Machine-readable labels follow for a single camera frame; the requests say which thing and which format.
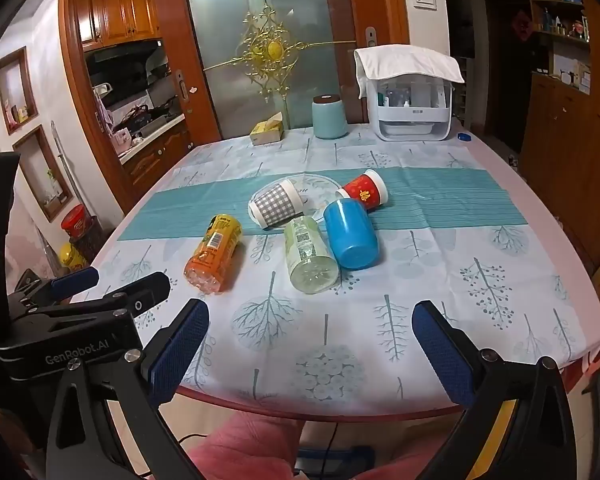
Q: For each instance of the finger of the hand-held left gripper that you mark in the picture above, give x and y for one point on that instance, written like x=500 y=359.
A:
x=141 y=294
x=75 y=280

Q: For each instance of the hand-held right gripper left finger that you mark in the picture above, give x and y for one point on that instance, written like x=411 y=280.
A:
x=177 y=355

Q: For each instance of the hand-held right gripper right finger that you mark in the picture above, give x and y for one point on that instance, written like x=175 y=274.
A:
x=445 y=357

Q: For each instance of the blue plastic cup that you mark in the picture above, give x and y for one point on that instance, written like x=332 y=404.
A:
x=351 y=235

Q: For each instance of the grey checked cup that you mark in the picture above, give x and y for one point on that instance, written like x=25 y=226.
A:
x=272 y=205

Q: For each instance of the red paper cup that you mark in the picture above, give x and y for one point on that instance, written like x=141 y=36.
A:
x=366 y=191

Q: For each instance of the yellow container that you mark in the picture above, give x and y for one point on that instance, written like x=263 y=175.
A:
x=73 y=257

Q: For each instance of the red tin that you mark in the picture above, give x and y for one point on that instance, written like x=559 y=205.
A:
x=76 y=221

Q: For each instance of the tree print tablecloth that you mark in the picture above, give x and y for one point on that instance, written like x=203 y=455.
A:
x=430 y=285

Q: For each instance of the orange drink bottle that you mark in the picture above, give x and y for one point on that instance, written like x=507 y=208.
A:
x=214 y=255

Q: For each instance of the person's pink pants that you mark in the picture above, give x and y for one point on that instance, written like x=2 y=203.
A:
x=250 y=440

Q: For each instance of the wooden kitchen base cabinet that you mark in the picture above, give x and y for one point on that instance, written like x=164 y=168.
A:
x=152 y=157

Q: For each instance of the teal striped table runner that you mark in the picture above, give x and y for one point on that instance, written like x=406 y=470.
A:
x=430 y=200

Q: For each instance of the green drink bottle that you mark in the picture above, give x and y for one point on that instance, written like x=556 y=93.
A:
x=310 y=255

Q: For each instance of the yellow tissue box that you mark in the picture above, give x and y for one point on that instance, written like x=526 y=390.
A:
x=267 y=132

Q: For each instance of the small blue lid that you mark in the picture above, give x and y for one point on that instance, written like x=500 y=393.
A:
x=464 y=137

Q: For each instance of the white storage box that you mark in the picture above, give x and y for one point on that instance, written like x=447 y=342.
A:
x=412 y=120

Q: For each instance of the teal canister with brown lid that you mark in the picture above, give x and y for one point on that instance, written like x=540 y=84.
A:
x=329 y=119

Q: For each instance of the wooden shelf cabinet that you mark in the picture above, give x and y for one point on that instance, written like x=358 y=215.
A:
x=575 y=135

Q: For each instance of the frosted glass door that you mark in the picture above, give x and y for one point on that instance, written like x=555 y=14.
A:
x=230 y=35

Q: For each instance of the gold door ornament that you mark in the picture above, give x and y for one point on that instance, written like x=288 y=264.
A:
x=272 y=50

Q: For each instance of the white towel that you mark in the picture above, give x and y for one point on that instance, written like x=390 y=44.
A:
x=405 y=62

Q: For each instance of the large wooden wall niche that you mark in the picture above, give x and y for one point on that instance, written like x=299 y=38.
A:
x=42 y=175

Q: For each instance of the small wooden wall niche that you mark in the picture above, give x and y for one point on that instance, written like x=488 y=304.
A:
x=16 y=90

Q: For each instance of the wooden kitchen wall cabinets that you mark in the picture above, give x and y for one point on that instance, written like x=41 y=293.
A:
x=117 y=12

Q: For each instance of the white light switch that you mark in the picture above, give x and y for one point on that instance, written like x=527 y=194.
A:
x=425 y=0

